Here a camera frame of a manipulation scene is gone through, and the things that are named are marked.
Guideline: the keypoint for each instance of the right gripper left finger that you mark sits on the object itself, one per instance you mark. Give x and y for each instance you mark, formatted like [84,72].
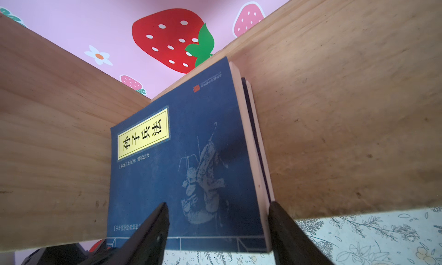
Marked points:
[145,247]

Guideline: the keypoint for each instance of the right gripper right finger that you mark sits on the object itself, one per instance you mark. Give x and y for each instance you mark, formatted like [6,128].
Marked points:
[290,245]

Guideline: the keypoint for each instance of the navy book yellow label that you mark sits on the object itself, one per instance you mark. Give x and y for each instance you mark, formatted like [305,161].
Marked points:
[258,139]

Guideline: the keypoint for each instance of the blue book yellow label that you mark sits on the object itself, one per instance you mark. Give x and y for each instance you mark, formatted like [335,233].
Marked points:
[195,150]

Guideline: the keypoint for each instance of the wooden two-tier shelf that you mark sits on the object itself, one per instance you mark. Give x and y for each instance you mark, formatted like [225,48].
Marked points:
[348,94]

